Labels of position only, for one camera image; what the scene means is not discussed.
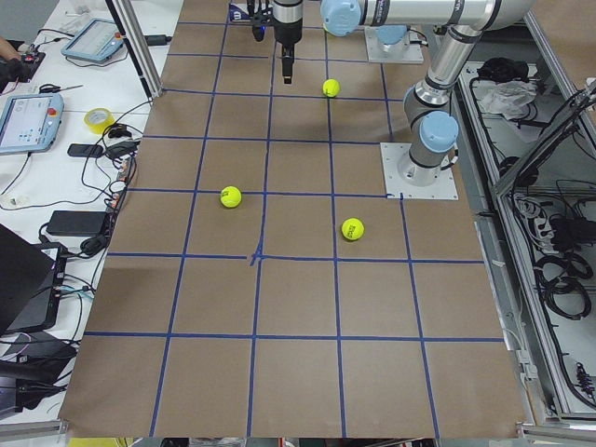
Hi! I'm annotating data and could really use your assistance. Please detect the aluminium frame post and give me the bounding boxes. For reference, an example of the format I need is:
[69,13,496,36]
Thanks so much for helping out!
[105,0,163,101]

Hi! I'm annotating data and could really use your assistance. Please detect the yellow tennis ball near gripper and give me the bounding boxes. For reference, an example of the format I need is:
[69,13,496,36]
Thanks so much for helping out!
[341,217,365,241]

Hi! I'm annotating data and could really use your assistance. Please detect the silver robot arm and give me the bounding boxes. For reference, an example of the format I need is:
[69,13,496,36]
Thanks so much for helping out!
[272,1,534,84]
[398,25,481,187]

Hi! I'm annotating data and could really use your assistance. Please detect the black power adapter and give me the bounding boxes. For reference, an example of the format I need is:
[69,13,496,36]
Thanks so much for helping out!
[47,210,108,237]

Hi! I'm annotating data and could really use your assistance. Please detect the black phone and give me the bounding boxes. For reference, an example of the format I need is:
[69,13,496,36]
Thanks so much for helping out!
[67,143,104,158]

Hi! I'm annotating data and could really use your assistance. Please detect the center yellow tennis ball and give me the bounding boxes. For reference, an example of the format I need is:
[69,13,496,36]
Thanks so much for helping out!
[321,78,341,98]

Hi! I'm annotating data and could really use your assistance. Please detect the yellow tape roll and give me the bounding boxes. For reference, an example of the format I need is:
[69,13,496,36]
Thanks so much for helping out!
[84,107,115,135]

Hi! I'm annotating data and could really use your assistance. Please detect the scissors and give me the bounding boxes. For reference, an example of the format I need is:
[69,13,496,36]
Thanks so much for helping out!
[38,83,82,93]

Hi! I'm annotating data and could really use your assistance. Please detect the Roland Garros yellow tennis ball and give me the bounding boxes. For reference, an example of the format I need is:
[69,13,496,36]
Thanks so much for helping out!
[220,185,242,209]

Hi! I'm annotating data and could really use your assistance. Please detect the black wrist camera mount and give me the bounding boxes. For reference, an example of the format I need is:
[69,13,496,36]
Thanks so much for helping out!
[246,0,273,42]

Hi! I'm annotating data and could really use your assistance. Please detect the white blue tennis ball can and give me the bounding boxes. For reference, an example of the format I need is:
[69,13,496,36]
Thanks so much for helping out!
[228,2,251,23]

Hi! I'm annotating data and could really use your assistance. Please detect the teach pendant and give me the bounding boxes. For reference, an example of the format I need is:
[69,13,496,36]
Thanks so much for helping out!
[1,93,64,155]
[61,19,124,63]

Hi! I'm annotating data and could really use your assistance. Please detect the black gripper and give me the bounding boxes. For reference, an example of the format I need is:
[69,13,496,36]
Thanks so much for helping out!
[273,18,304,85]

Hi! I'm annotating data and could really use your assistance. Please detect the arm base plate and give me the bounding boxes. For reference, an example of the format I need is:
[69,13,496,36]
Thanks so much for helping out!
[364,25,424,64]
[380,142,458,200]

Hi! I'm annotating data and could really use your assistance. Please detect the far teach pendant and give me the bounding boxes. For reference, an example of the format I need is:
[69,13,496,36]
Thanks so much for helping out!
[61,19,124,63]

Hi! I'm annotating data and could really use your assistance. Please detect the near teach pendant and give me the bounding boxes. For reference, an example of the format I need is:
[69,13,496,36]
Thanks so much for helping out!
[1,93,64,155]

